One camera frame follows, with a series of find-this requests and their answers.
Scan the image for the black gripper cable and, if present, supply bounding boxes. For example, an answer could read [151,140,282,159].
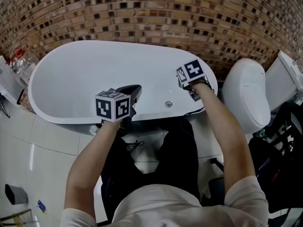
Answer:
[125,139,145,152]
[184,106,207,117]

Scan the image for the pack of clear bottles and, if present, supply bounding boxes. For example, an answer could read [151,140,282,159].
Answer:
[6,44,40,85]

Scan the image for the small blue packet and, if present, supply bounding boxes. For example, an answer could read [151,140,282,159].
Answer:
[36,200,47,214]

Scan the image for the person's left forearm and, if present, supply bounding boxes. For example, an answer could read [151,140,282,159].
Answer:
[64,120,123,213]

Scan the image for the white toilet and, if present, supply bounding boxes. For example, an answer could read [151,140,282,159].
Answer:
[222,58,272,135]

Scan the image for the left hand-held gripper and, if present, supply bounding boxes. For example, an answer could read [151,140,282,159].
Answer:
[94,84,143,123]

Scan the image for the person's black trousers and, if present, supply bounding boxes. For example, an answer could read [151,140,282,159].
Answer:
[100,118,202,222]

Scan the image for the black chair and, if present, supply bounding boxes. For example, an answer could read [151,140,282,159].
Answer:
[248,100,303,214]

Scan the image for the person's white shirt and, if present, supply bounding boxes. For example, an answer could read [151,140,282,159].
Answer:
[60,175,269,227]

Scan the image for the black box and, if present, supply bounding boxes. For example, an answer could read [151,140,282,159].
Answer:
[207,177,226,206]

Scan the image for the white side table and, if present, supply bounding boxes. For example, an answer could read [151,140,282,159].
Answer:
[0,55,26,118]

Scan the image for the grey bin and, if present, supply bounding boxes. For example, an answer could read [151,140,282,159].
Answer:
[5,183,29,206]

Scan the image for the white bathtub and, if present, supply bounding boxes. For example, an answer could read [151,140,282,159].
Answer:
[27,40,219,125]

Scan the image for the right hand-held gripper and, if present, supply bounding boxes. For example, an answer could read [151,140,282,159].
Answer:
[175,59,214,102]

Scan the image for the person's right forearm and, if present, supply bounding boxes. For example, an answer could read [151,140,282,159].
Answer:
[187,81,258,194]

